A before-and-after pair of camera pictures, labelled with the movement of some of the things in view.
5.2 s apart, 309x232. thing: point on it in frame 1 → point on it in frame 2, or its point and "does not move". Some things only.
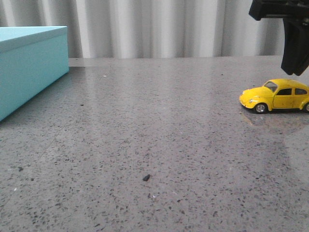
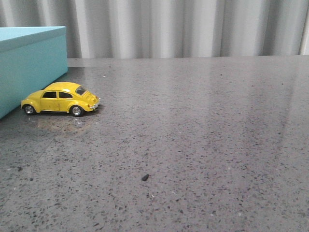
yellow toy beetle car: (276, 94) → (63, 96)
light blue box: (31, 58) does not move
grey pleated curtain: (106, 29) does not move
